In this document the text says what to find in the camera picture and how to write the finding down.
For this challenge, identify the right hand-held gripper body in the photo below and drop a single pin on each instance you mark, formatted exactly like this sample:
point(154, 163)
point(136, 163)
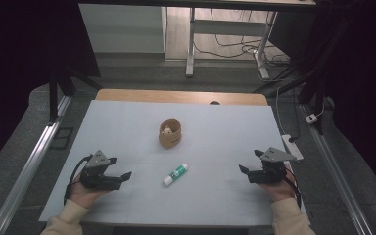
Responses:
point(271, 174)

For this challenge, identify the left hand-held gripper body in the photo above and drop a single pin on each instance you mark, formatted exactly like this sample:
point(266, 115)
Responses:
point(96, 178)

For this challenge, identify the person's right hand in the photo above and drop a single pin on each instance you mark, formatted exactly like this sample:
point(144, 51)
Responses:
point(280, 191)

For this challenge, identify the person's left hand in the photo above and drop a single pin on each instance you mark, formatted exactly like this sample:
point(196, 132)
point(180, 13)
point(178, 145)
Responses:
point(81, 195)

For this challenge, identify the white power strip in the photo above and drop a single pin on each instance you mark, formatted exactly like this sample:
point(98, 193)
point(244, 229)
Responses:
point(292, 147)

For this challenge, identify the white table mat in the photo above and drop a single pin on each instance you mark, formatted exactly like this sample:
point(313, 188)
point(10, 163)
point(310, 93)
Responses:
point(209, 202)

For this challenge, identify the white green glue stick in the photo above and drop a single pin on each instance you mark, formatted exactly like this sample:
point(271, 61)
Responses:
point(175, 175)

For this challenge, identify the small beige toy figure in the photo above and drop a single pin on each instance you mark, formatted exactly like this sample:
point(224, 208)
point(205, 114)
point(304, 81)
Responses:
point(167, 131)

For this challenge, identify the small white adapter box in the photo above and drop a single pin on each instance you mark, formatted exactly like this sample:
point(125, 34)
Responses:
point(311, 118)

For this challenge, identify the wooden table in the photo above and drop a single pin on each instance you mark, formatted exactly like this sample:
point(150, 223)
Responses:
point(163, 96)

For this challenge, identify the black metal stand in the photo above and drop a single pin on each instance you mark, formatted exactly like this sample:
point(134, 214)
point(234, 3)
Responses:
point(54, 98)

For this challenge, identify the white cabinet panel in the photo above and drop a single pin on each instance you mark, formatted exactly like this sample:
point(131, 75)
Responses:
point(124, 29)

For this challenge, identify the aluminium rail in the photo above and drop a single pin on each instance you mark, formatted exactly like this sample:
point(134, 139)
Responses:
point(29, 163)
point(333, 169)

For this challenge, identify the white metal desk frame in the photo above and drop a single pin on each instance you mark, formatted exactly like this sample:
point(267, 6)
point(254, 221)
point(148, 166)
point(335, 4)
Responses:
point(228, 27)

